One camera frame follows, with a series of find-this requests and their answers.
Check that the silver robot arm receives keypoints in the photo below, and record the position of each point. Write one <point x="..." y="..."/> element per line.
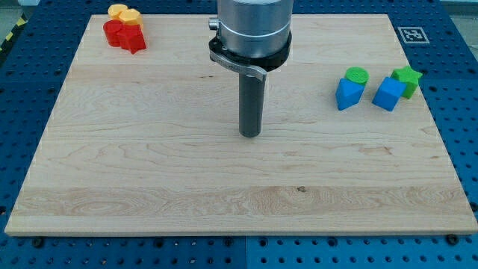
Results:
<point x="252" y="36"/>

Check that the light wooden board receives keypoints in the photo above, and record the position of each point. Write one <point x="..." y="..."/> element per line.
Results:
<point x="147" y="144"/>

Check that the blue cube block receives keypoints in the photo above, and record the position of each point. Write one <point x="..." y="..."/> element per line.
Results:
<point x="389" y="93"/>

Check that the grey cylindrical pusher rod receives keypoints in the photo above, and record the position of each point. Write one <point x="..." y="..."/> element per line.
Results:
<point x="251" y="102"/>

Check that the blue triangular prism block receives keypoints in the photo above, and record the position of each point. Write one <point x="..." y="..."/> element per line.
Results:
<point x="348" y="93"/>

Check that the green cylinder block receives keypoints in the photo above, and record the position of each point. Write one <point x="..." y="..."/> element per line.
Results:
<point x="358" y="75"/>

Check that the red star block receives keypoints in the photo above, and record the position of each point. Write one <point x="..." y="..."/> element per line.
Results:
<point x="131" y="38"/>

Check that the yellow hexagon block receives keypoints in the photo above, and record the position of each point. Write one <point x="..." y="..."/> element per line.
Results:
<point x="131" y="17"/>

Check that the red cylinder block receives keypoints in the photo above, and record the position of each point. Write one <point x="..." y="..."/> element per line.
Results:
<point x="111" y="29"/>

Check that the yellow cylinder block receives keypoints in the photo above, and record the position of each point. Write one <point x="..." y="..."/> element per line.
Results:
<point x="115" y="10"/>

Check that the green star block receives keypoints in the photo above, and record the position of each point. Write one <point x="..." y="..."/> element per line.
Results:
<point x="409" y="77"/>

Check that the white fiducial marker tag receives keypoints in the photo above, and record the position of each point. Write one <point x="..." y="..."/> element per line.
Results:
<point x="413" y="35"/>

